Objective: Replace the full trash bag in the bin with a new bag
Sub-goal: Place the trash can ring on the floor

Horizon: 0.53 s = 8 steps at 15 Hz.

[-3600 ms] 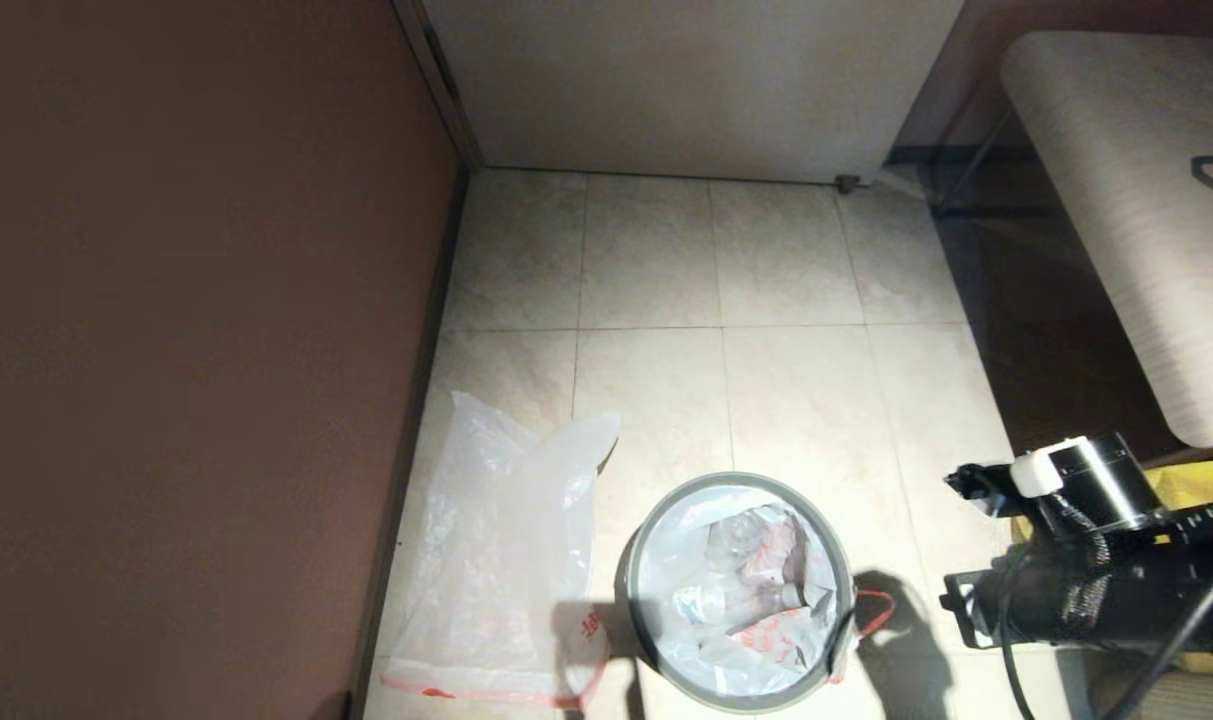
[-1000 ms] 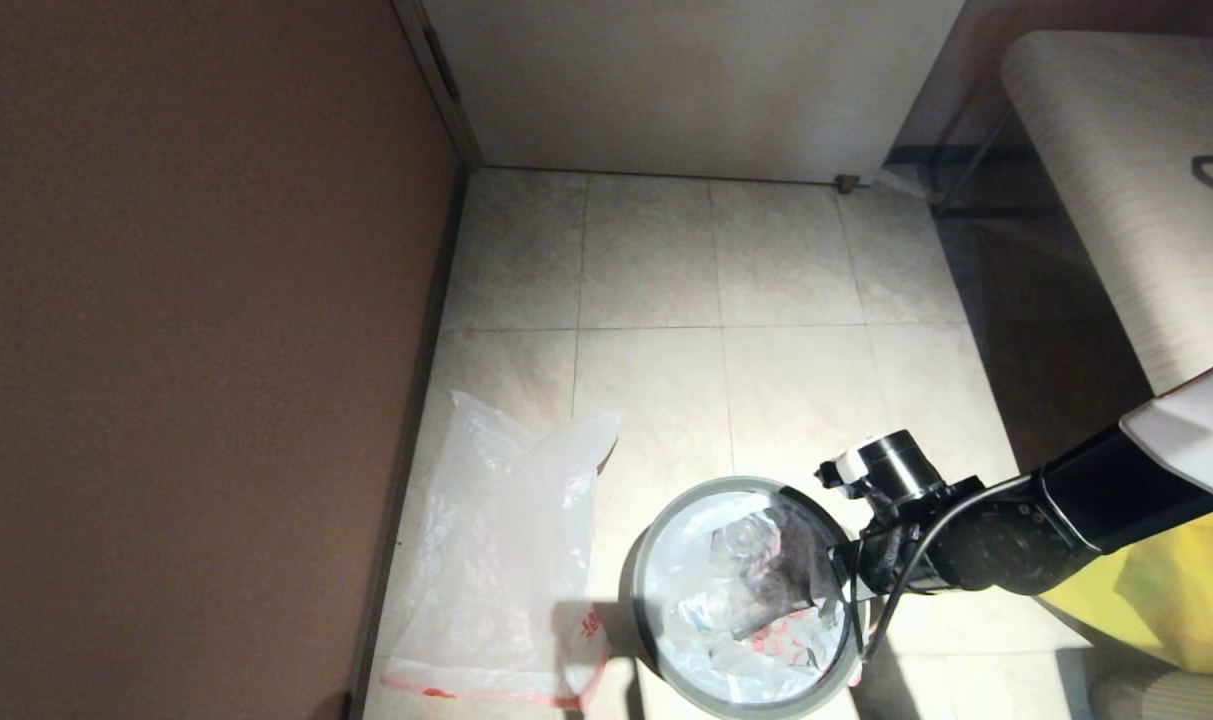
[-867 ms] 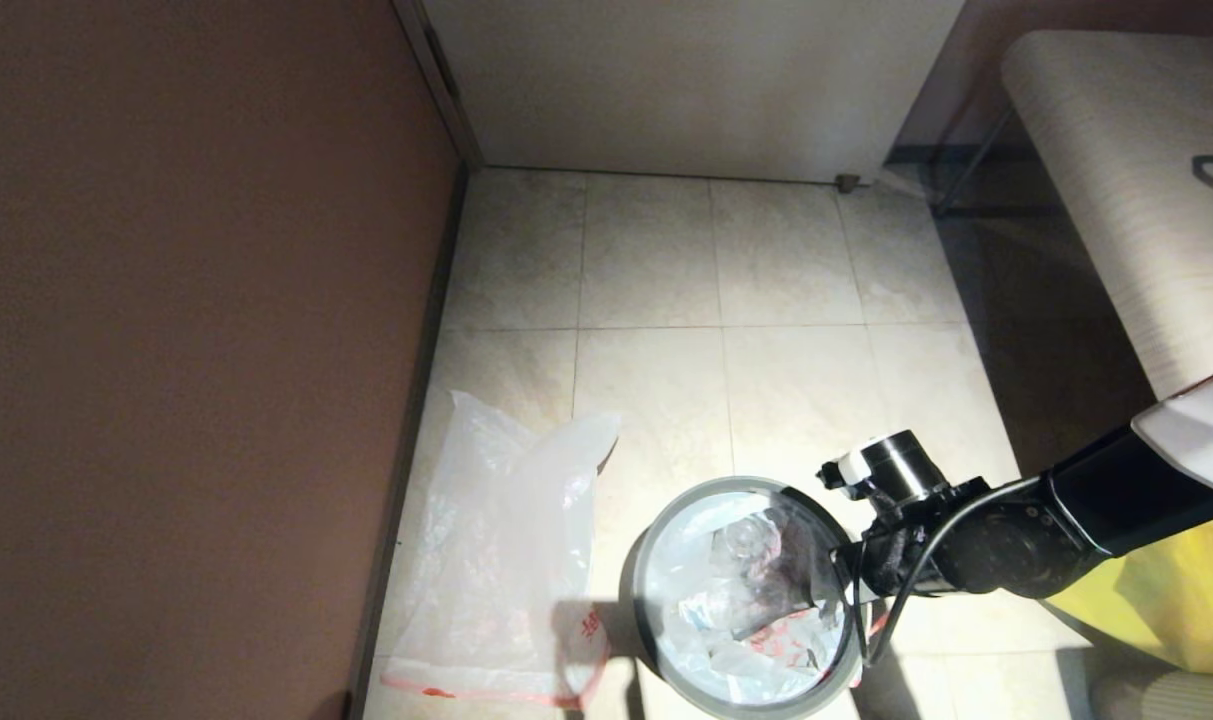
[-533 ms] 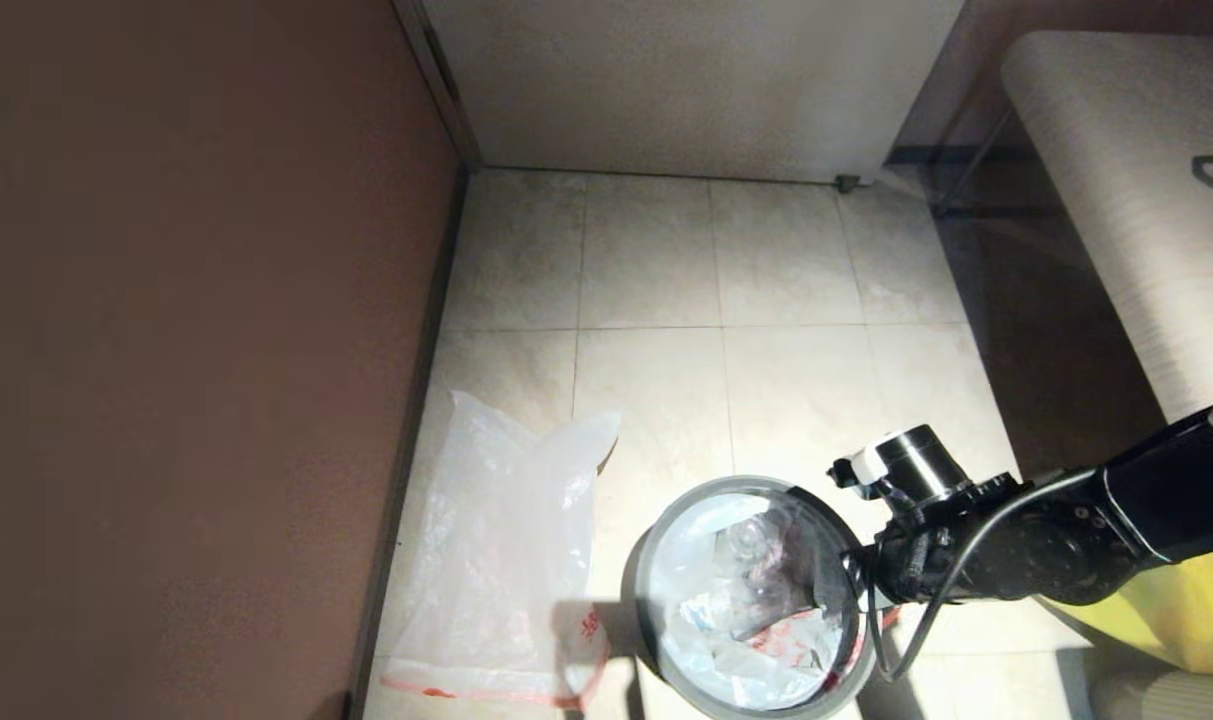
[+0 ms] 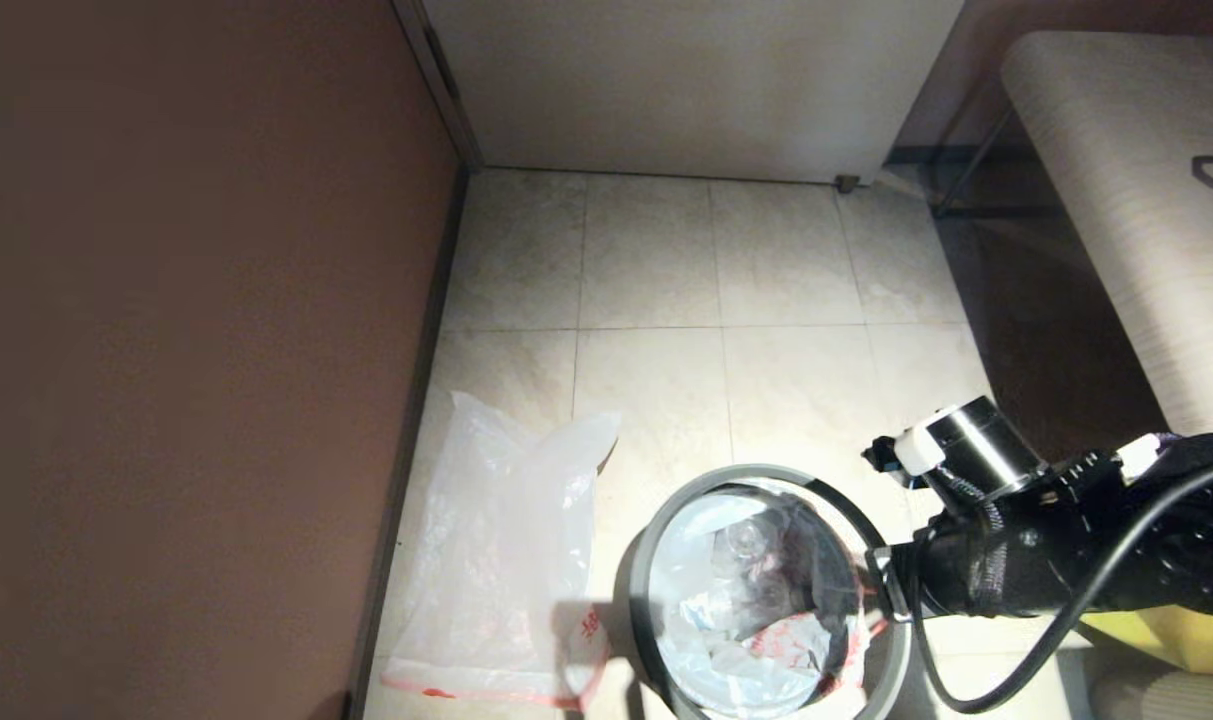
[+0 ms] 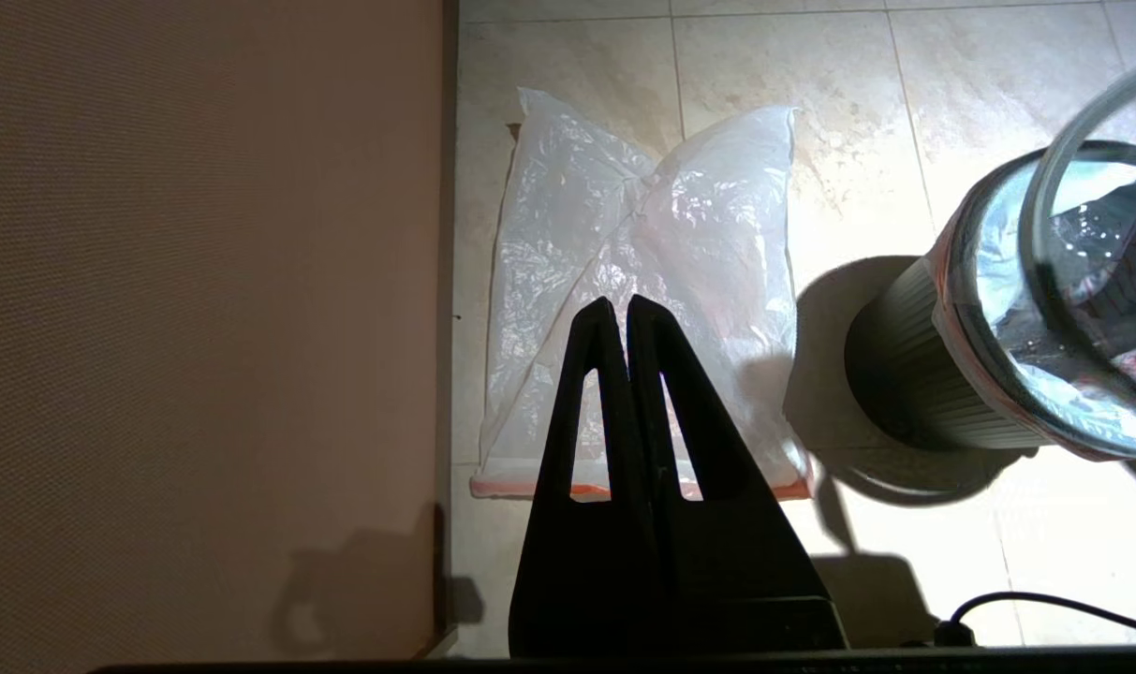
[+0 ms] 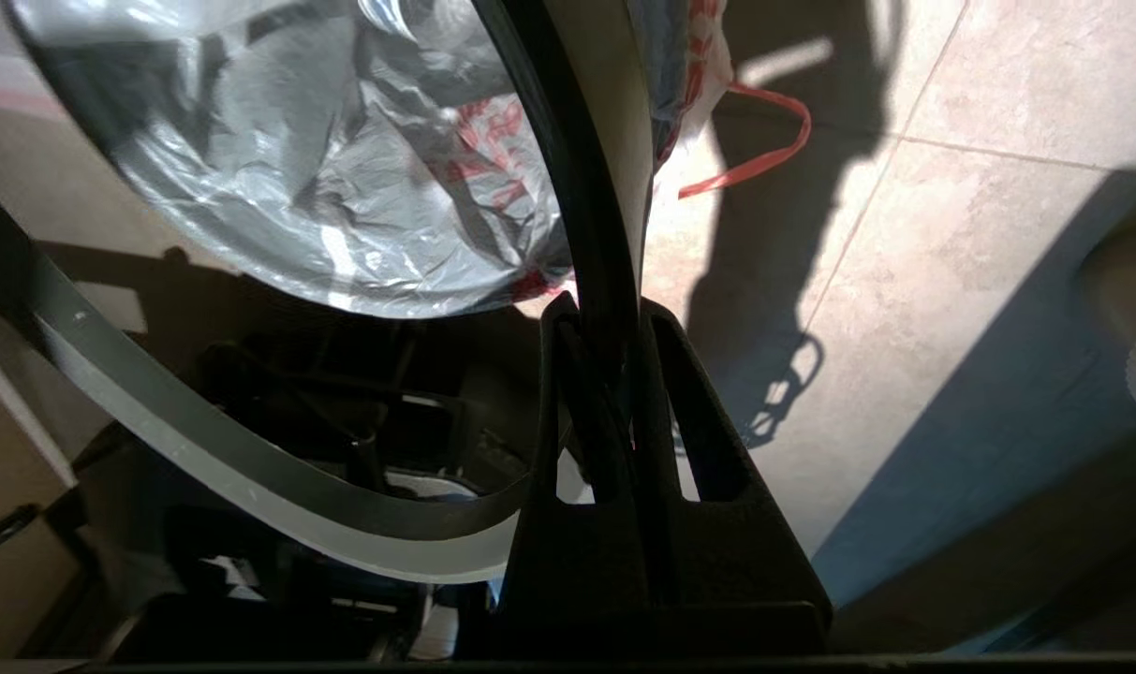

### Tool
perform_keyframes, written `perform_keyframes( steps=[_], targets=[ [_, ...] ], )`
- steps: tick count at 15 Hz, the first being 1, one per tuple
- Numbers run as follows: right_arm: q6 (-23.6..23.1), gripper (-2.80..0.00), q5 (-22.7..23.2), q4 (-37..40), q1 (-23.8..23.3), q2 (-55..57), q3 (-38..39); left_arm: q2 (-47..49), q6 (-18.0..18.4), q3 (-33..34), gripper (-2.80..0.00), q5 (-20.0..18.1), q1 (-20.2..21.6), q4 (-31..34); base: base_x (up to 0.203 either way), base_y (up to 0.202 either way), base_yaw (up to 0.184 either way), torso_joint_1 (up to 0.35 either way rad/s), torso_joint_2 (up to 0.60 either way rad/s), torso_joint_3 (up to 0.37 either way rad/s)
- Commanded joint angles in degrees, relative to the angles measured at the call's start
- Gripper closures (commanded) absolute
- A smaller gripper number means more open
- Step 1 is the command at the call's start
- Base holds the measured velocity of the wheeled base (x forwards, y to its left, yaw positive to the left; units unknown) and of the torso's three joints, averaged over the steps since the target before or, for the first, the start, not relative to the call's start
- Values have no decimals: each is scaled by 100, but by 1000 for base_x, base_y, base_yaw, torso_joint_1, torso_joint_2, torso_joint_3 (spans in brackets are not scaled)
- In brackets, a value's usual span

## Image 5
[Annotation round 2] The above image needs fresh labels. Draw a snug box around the white red-printed trash bag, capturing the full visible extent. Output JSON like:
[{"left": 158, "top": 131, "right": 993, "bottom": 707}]
[{"left": 651, "top": 480, "right": 874, "bottom": 719}]

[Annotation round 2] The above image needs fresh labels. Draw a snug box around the grey bin rim ring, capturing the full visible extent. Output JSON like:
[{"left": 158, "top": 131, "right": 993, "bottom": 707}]
[{"left": 629, "top": 463, "right": 913, "bottom": 720}]

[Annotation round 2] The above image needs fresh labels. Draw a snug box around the yellow plastic bag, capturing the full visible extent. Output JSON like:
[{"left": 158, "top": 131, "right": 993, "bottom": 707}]
[{"left": 1079, "top": 598, "right": 1213, "bottom": 677}]

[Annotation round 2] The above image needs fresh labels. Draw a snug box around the white plastic bag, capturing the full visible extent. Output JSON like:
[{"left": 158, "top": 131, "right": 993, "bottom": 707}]
[{"left": 381, "top": 390, "right": 623, "bottom": 709}]

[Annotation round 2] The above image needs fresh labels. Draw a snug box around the cream ribbed cylinder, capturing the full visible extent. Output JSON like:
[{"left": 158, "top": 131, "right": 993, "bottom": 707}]
[{"left": 1090, "top": 670, "right": 1213, "bottom": 720}]

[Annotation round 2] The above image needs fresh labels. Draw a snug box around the clear plastic bottle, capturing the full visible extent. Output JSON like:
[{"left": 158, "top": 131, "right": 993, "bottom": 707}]
[{"left": 721, "top": 515, "right": 779, "bottom": 563}]

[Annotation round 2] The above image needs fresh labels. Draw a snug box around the beige woodgrain table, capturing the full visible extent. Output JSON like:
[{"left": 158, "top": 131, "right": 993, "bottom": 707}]
[{"left": 1000, "top": 30, "right": 1213, "bottom": 437}]

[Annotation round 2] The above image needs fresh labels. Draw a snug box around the thin metal table leg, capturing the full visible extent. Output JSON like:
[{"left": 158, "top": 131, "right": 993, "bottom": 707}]
[{"left": 929, "top": 100, "right": 1067, "bottom": 219}]

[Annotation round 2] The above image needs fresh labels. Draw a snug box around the white door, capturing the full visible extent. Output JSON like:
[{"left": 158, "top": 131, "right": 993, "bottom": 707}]
[{"left": 421, "top": 0, "right": 967, "bottom": 186}]

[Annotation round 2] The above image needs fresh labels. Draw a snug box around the dark baseboard strip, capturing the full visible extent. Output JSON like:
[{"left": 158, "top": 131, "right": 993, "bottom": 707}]
[{"left": 344, "top": 165, "right": 470, "bottom": 720}]

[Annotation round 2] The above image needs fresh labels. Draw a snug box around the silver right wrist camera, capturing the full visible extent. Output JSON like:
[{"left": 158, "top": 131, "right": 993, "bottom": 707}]
[{"left": 865, "top": 545, "right": 915, "bottom": 623}]

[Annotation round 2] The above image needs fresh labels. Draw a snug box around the grey door frame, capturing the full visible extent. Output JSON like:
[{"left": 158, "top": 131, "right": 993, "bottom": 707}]
[{"left": 391, "top": 0, "right": 485, "bottom": 171}]

